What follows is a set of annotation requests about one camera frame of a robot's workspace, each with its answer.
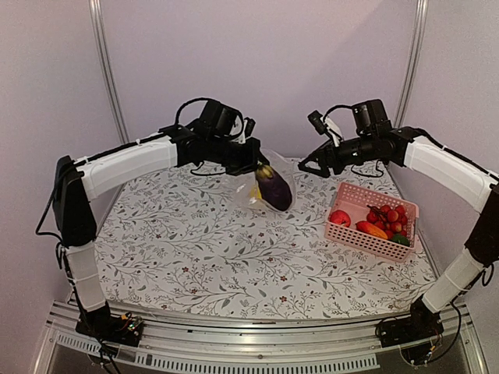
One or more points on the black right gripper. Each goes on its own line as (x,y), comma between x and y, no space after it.
(324,150)

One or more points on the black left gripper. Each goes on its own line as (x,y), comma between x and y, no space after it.
(253,155)

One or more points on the clear zip top bag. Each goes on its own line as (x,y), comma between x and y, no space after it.
(243,184)

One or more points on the yellow toy pepper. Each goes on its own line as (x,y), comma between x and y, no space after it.
(255,194)

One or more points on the purple toy eggplant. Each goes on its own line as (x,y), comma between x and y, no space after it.
(274,189)

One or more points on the red toy apple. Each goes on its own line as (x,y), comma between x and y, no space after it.
(339,217)

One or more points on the orange toy mango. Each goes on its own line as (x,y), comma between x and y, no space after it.
(371,229)

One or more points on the red toy lychee bunch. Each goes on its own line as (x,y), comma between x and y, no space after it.
(391,221)

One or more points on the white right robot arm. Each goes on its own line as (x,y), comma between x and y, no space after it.
(418,151)

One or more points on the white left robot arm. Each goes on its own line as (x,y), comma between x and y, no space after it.
(220,135)

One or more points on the pink plastic basket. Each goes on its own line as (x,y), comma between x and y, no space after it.
(356,202)

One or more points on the dark green toy avocado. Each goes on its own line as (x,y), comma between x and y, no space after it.
(400,239)

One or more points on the floral white table mat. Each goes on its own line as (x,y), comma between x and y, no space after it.
(184,243)

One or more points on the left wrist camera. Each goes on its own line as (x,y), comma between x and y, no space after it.
(248,127)

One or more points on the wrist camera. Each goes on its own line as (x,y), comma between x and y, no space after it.
(325,127)
(248,127)

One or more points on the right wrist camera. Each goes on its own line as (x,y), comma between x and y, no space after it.
(325,127)

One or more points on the right aluminium frame post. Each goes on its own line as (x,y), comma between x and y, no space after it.
(415,49)

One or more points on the aluminium frame post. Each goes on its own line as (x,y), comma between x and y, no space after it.
(415,49)
(104,58)

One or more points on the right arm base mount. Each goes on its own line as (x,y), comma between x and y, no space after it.
(395,331)

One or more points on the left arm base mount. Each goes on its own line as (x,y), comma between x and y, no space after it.
(103,326)

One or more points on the left aluminium frame post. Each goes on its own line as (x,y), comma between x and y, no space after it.
(104,58)

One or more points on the front aluminium rail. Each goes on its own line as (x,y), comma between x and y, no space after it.
(177,342)

